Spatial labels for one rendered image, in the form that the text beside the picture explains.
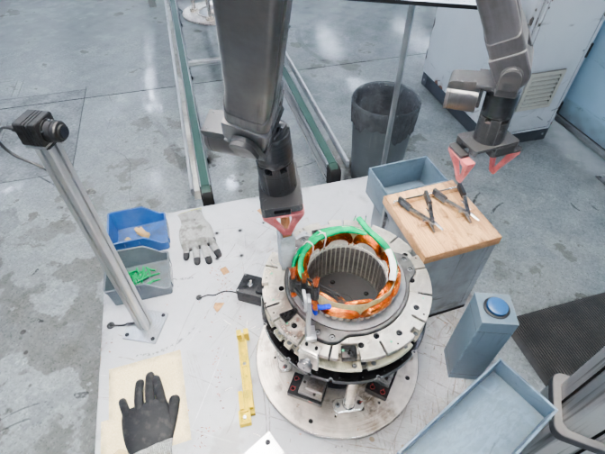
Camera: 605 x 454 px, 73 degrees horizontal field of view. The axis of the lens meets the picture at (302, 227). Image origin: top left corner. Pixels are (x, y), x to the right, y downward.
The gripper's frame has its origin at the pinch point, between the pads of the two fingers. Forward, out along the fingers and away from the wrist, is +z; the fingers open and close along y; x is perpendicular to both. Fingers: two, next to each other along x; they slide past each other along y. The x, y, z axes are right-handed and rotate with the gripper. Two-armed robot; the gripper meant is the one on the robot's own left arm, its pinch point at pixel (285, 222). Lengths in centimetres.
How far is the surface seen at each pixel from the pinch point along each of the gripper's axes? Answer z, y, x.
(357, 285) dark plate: 20.3, 2.2, 12.7
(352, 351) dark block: 11.8, 20.1, 8.0
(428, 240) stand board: 17.5, -4.4, 29.4
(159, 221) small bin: 41, -45, -42
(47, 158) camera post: -14.5, -7.9, -36.3
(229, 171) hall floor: 124, -162, -38
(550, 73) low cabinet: 88, -169, 168
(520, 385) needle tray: 18.5, 27.2, 35.2
